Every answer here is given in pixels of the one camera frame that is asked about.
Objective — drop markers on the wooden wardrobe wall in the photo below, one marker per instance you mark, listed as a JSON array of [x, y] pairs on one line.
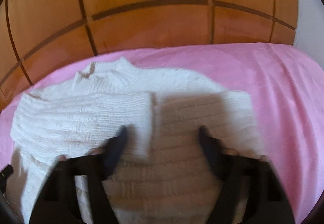
[[40, 36]]

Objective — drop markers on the white knitted sweater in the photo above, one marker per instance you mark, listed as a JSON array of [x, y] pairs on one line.
[[162, 175]]

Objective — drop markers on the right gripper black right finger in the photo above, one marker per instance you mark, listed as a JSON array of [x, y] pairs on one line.
[[266, 200]]

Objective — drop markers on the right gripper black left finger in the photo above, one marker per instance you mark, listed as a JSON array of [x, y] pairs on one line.
[[57, 201]]

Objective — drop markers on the pink bedspread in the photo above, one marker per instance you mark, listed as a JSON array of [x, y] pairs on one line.
[[286, 88]]

